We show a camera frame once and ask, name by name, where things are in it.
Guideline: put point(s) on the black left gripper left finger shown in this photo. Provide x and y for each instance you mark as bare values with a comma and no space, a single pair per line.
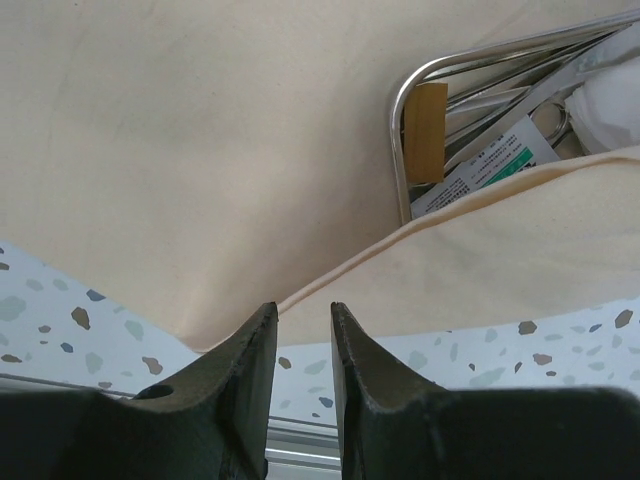
238,372

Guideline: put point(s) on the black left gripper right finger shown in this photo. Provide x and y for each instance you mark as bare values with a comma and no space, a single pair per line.
395,424

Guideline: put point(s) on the beige wooden board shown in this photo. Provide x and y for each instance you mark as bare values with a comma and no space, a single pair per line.
192,160

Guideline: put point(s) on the green white sachet packet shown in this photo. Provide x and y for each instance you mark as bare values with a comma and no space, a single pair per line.
522,147

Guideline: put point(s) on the brown adhesive bandage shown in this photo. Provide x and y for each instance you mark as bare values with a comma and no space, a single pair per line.
425,133

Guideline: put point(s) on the small metal scissors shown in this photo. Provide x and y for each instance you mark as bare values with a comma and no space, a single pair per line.
552,121

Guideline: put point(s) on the stainless steel tray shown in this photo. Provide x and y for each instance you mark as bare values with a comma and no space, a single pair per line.
617,49

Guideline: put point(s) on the white gauze pad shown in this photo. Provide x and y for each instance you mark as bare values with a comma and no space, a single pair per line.
604,111

